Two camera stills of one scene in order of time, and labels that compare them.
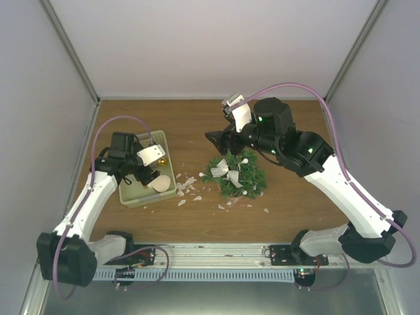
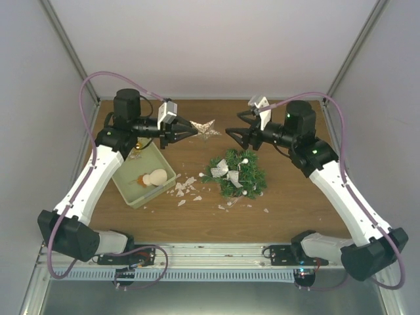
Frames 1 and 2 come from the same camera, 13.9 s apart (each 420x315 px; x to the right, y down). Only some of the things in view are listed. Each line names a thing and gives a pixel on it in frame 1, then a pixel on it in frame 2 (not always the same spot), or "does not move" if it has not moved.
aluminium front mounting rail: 159,256 does not move
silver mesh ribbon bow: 222,168 does not move
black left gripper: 145,180 -> 167,131
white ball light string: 244,192 does not move
